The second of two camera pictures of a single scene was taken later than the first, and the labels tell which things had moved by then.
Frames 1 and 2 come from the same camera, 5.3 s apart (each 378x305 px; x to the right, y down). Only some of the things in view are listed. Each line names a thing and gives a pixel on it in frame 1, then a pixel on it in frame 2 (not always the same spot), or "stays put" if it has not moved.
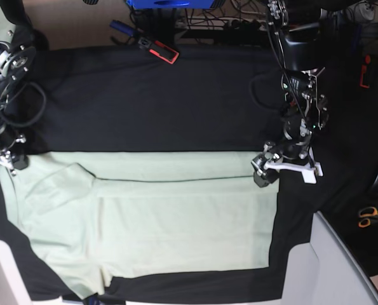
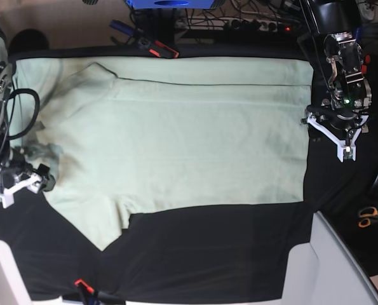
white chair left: [4, 283] stays put
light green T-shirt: [94, 215] -> [143, 134]
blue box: [171, 4] stays put
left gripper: [0, 138] -> [18, 169]
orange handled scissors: [368, 213] stays put
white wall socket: [364, 11] stays put
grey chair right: [326, 271] stays put
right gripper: [294, 150] -> [344, 119]
